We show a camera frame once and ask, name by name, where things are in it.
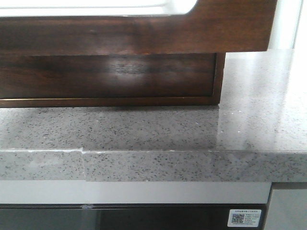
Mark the wooden drawer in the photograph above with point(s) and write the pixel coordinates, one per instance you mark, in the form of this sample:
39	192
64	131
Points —
212	26
107	76

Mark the dark wooden drawer cabinet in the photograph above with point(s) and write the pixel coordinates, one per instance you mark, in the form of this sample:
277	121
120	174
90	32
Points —
212	99

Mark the white QR code sticker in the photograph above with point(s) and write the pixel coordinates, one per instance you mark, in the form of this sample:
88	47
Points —
249	218

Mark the grey pleated curtain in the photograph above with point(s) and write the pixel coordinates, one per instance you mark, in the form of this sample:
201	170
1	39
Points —
285	27

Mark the grey cabinet door panel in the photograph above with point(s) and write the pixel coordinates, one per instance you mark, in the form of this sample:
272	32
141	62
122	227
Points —
287	207

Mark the black glass appliance door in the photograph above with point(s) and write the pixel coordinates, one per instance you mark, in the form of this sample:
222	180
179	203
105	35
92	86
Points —
122	216

